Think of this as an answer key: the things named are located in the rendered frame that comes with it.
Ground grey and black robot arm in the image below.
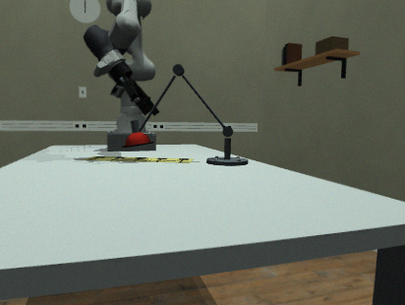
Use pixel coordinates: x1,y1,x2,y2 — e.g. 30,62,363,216
84,0,155,133

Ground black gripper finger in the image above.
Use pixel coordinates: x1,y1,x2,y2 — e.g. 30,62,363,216
133,80,159,116
119,76,150,115

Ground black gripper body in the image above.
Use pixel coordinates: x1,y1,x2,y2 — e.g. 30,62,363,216
109,61,133,84

